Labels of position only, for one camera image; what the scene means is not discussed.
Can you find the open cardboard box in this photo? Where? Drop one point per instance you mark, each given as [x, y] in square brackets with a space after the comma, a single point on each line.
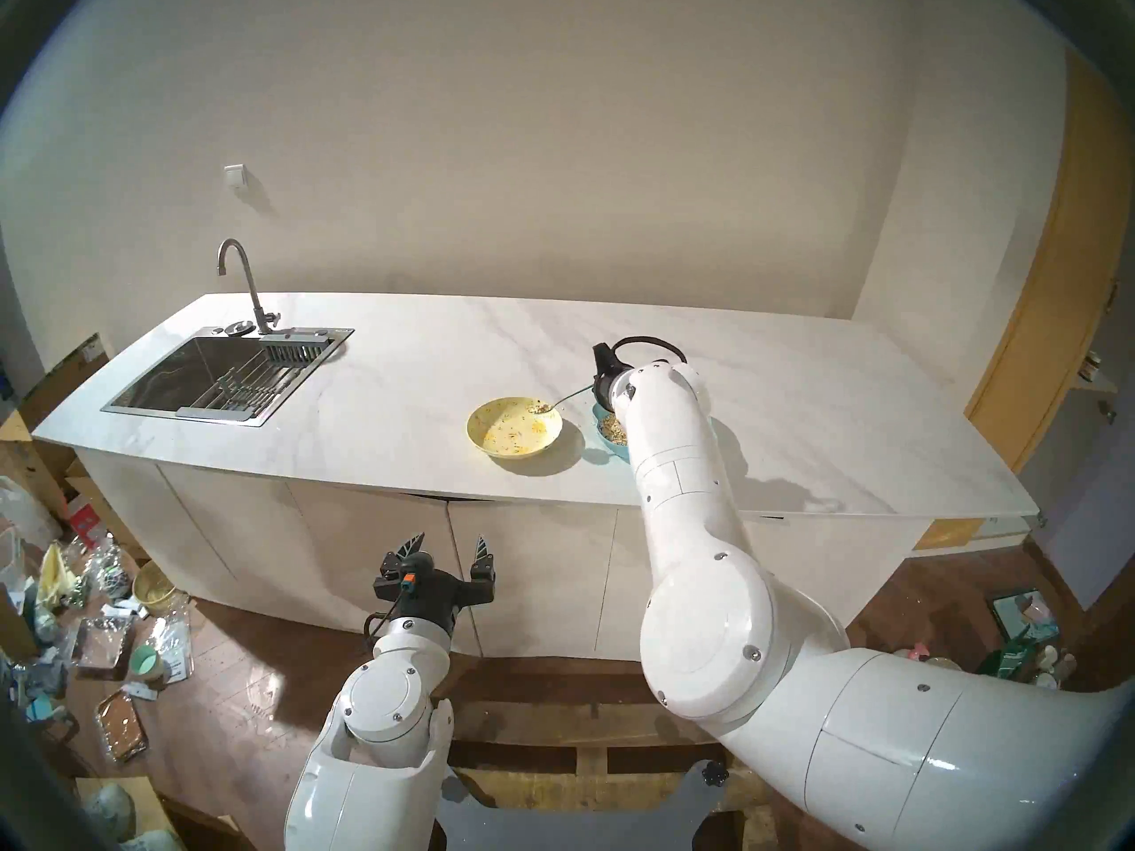
[142, 814]

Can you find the stainless steel sink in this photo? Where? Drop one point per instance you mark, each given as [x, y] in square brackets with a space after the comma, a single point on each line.
[182, 375]

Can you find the green cup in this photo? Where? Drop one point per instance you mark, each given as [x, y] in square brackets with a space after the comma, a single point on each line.
[146, 663]

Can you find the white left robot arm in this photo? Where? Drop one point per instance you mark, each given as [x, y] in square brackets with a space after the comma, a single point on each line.
[386, 707]

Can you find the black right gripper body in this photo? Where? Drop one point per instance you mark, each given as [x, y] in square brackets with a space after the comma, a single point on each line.
[607, 395]

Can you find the plastic tray brown contents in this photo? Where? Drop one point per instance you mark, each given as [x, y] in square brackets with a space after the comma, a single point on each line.
[122, 727]

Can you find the grey sink strainer basket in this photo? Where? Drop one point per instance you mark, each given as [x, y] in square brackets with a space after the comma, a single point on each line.
[297, 351]

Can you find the blue flower-shaped bowl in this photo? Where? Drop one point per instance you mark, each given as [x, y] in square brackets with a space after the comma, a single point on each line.
[614, 452]

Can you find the white counter cabinet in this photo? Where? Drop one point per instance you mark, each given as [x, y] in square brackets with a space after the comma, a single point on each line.
[532, 574]

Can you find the metal spoon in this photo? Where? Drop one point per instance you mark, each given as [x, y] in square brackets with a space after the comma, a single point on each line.
[567, 397]

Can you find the large cereal heap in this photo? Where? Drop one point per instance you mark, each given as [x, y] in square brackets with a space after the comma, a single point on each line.
[612, 428]

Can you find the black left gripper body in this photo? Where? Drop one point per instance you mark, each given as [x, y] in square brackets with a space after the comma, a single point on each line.
[430, 601]

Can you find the small jar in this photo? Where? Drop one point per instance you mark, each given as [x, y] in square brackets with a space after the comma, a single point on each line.
[1095, 366]

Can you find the wooden pallet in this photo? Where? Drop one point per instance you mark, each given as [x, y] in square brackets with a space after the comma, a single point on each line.
[550, 725]

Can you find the black base knob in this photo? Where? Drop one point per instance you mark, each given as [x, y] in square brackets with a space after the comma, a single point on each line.
[716, 774]

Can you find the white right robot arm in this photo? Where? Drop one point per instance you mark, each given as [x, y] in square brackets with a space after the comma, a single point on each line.
[692, 503]

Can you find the yellow speckled bowl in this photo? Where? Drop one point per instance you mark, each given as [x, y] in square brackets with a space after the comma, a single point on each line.
[514, 437]

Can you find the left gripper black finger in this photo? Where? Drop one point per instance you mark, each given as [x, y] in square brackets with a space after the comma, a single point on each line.
[403, 555]
[482, 567]

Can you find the curved steel faucet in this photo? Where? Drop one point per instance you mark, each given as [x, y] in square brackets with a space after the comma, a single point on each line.
[254, 295]

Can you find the green bag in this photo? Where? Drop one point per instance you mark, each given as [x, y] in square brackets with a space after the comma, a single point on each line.
[1006, 661]

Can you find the clear plastic tray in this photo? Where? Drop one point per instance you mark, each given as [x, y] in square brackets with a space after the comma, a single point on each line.
[102, 643]

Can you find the brown cardboard box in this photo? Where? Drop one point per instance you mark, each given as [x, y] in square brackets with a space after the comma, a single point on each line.
[62, 370]

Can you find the yellow bag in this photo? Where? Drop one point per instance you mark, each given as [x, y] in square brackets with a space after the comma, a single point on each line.
[56, 579]

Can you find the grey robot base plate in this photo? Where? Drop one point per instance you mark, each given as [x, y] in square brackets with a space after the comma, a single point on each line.
[576, 831]

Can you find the white plastic bag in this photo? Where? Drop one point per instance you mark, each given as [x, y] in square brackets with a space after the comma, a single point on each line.
[27, 512]

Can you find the printed clear plastic bag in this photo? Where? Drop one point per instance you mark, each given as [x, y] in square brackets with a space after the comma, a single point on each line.
[171, 644]

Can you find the round sink drain cover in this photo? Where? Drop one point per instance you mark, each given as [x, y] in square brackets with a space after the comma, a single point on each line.
[239, 330]

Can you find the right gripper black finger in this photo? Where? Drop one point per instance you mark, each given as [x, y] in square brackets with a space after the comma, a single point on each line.
[603, 366]

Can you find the wooden door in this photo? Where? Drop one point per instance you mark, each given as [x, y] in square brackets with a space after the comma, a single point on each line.
[1055, 326]

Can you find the red box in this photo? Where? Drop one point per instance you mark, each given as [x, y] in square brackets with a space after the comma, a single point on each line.
[86, 521]

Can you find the metal sink rack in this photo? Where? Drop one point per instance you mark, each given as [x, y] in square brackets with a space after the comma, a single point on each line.
[248, 388]

